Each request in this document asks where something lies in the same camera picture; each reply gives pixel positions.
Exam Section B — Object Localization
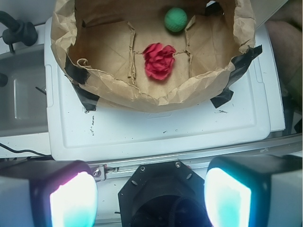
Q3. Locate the green dimpled ball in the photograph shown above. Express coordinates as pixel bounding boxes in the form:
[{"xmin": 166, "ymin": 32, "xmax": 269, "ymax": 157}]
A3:
[{"xmin": 164, "ymin": 8, "xmax": 187, "ymax": 33}]

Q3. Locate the gripper glowing gel right finger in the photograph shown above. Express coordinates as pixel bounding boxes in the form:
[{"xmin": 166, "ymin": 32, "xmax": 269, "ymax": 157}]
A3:
[{"xmin": 204, "ymin": 155, "xmax": 303, "ymax": 227}]

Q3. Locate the red paper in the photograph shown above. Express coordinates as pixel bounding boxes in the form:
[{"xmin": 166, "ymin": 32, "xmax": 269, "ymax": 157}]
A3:
[{"xmin": 143, "ymin": 43, "xmax": 176, "ymax": 81}]

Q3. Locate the black octagonal mount plate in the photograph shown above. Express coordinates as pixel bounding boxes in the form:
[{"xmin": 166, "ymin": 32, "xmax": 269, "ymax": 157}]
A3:
[{"xmin": 118, "ymin": 161, "xmax": 211, "ymax": 227}]

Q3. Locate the aluminium extrusion rail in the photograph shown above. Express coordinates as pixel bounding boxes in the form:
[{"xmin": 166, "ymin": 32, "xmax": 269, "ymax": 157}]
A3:
[{"xmin": 89, "ymin": 133, "xmax": 303, "ymax": 181}]

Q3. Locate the black clamp knob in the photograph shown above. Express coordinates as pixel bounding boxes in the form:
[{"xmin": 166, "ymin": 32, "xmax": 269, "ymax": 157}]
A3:
[{"xmin": 0, "ymin": 11, "xmax": 38, "ymax": 53}]

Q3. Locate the gripper glowing gel left finger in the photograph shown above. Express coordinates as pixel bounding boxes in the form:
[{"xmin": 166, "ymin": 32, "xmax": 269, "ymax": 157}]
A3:
[{"xmin": 0, "ymin": 160, "xmax": 98, "ymax": 227}]

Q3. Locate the brown paper bag tray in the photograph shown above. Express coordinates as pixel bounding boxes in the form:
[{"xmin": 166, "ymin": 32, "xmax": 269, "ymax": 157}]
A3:
[{"xmin": 51, "ymin": 0, "xmax": 262, "ymax": 113}]

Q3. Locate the thin black cable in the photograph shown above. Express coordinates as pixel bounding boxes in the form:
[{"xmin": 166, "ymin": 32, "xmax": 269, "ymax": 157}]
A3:
[{"xmin": 0, "ymin": 143, "xmax": 52, "ymax": 157}]

